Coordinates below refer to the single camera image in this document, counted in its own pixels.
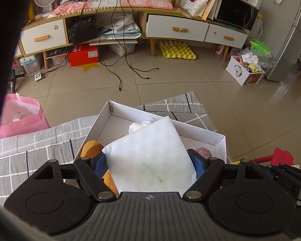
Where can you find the clear storage bin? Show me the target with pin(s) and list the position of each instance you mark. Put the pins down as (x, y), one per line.
(31, 63)

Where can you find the white knit glove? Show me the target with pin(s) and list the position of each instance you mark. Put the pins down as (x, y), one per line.
(137, 126)

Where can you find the pink shopping bag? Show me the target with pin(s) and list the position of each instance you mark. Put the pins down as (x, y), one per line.
(21, 115)

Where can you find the white sponge block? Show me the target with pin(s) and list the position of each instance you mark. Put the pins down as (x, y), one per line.
(151, 159)

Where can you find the black microwave oven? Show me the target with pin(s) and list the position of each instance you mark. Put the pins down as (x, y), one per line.
(237, 13)

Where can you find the red shoe box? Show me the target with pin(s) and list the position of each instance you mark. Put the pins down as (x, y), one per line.
(83, 54)

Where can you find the white toy carton box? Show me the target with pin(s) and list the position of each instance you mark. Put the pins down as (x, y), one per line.
(241, 73)

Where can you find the yellow egg tray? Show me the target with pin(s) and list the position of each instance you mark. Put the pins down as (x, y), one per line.
(176, 49)

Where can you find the green plastic basket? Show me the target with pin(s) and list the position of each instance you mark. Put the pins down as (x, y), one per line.
(258, 47)

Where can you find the red plastic stool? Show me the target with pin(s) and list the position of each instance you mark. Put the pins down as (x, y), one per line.
(278, 162)

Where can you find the mauve towel cloth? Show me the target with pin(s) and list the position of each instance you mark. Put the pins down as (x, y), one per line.
(205, 153)

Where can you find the silver refrigerator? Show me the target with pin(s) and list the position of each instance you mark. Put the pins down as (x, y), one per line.
(282, 29)

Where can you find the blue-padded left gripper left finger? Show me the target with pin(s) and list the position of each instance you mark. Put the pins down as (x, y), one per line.
(90, 172)

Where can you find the wooden white TV cabinet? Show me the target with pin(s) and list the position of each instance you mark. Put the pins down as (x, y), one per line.
(126, 26)

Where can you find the brown plush animal toy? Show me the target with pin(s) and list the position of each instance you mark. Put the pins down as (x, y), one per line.
(93, 150)

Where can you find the black printer device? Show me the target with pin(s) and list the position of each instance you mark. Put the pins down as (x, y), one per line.
(84, 29)

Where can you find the pink cushion mat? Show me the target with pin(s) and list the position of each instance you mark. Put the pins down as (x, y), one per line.
(75, 6)

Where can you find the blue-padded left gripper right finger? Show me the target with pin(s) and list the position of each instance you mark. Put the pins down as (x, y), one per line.
(208, 177)

